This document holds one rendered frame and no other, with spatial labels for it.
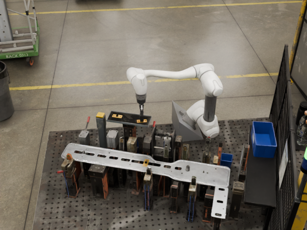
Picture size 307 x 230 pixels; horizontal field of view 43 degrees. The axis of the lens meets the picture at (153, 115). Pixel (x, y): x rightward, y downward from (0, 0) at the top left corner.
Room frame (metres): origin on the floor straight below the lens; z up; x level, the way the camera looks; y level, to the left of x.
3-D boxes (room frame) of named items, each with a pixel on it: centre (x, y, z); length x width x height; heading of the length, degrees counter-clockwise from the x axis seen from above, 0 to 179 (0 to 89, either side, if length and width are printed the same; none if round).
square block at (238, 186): (1.98, -0.63, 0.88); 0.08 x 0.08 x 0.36; 76
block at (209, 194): (1.97, -0.42, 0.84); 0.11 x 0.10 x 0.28; 166
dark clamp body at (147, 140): (2.48, 0.05, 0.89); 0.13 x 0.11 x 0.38; 166
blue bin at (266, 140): (2.45, -0.90, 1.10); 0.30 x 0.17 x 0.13; 173
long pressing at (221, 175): (2.28, 0.08, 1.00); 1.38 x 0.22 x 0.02; 76
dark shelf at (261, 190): (2.27, -0.86, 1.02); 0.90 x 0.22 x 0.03; 166
